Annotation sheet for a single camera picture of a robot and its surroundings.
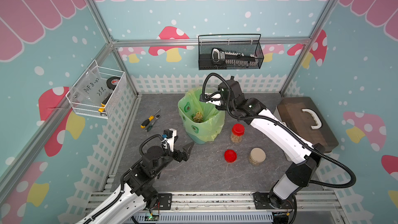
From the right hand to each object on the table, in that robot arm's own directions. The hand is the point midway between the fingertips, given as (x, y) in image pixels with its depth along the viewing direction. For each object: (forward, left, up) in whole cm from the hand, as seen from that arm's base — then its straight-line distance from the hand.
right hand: (221, 90), depth 74 cm
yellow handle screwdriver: (+5, +48, -33) cm, 58 cm away
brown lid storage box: (-4, -46, -18) cm, 49 cm away
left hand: (-20, +18, -15) cm, 31 cm away
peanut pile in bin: (0, +12, -24) cm, 27 cm away
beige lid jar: (-22, -19, -28) cm, 40 cm away
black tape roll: (+8, +56, 0) cm, 56 cm away
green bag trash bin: (-13, +9, -9) cm, 18 cm away
